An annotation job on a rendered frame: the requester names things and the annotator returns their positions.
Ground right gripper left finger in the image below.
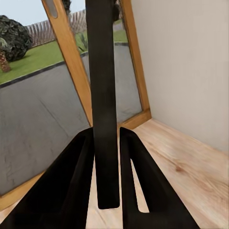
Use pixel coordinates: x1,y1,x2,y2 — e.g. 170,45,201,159
0,127,95,229

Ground poster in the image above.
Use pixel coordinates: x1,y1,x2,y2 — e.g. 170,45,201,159
85,0,120,209

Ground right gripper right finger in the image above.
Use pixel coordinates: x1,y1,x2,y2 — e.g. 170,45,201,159
119,127,200,229

